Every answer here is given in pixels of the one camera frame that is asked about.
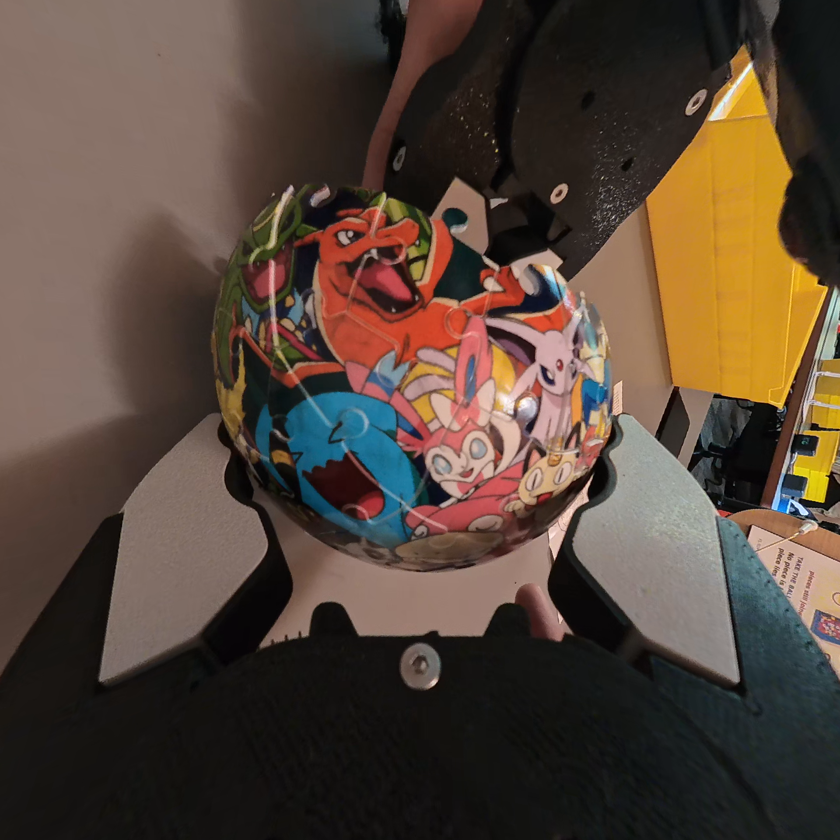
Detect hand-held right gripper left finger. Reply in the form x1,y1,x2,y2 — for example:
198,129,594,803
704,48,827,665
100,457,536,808
98,412,294,685

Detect person's right hand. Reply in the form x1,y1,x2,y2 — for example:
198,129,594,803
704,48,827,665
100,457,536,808
515,584,565,643

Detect person's left forearm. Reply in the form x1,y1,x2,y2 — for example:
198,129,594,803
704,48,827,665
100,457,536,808
755,0,840,290

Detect small yellow storage bins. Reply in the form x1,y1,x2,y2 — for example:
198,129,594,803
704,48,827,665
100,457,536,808
787,357,840,503

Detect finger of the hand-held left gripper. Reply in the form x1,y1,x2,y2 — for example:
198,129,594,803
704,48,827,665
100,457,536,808
505,196,572,271
430,178,526,257

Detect yellow plastic bin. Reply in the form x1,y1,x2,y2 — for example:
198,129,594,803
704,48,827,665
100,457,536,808
646,46,829,408

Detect person's left hand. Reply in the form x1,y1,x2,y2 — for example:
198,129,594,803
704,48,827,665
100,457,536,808
364,0,490,191

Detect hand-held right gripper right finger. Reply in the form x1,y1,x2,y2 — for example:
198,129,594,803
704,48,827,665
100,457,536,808
548,412,741,688

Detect colourful puzzle ball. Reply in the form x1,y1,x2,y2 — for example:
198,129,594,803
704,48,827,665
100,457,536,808
211,184,614,572

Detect wooden display board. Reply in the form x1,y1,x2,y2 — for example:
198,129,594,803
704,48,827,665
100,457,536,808
727,508,840,680

